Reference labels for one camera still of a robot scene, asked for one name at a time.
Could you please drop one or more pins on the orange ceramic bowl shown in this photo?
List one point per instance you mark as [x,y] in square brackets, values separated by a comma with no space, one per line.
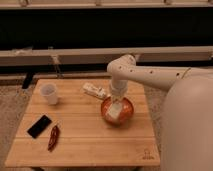
[125,115]

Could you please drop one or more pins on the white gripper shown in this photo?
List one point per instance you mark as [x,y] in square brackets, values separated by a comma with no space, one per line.
[118,88]

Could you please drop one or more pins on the dried red chili pepper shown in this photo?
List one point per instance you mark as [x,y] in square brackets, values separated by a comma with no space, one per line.
[53,137]

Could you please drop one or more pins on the grey horizontal rail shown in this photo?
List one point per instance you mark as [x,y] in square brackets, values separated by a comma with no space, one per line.
[27,57]

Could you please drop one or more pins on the black smartphone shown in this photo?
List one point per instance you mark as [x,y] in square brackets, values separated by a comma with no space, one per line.
[39,126]

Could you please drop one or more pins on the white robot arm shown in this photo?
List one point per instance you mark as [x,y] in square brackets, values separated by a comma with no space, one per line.
[187,121]

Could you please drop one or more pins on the white sponge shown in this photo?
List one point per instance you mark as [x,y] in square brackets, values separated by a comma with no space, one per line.
[114,110]

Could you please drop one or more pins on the wooden table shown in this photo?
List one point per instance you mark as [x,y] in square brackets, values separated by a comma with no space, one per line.
[85,138]

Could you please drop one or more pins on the translucent plastic cup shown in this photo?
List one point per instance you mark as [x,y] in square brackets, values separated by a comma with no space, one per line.
[49,93]

